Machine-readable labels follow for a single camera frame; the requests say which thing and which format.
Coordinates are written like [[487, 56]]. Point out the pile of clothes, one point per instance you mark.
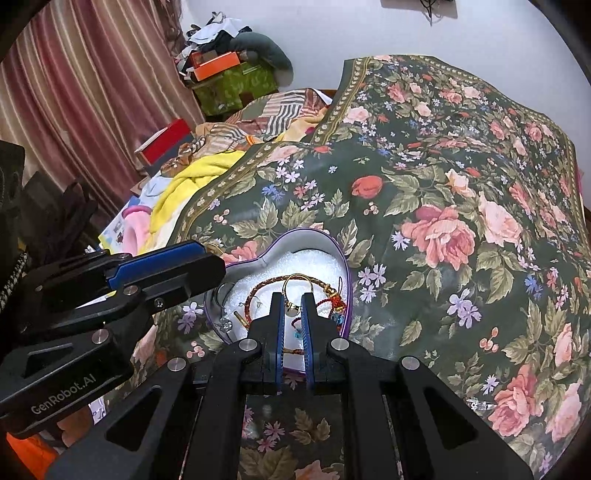
[[207, 39]]

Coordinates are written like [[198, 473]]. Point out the striped red curtain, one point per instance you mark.
[[78, 92]]

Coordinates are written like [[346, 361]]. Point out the striped patchwork quilt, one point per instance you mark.
[[277, 113]]

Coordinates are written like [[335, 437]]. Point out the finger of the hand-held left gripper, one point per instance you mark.
[[157, 258], [184, 281]]

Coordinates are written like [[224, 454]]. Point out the red box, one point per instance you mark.
[[166, 141]]

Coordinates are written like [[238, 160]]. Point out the yellow blanket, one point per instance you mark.
[[198, 184]]

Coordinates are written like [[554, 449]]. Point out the dark floral blanket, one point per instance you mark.
[[438, 175]]

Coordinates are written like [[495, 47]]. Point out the purple heart-shaped tin box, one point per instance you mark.
[[314, 258]]

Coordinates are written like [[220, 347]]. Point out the green patterned box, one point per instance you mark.
[[235, 90]]

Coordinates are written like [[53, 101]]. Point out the gold bangle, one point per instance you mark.
[[295, 276]]

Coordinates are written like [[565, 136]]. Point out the orange box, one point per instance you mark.
[[217, 67]]

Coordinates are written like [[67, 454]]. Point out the cartoon printed sheet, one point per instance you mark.
[[134, 221]]

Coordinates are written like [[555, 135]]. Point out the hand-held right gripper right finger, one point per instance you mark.
[[308, 334]]

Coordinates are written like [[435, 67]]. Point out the orange cloth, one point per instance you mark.
[[27, 457]]

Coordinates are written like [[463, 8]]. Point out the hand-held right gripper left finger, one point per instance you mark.
[[277, 334]]

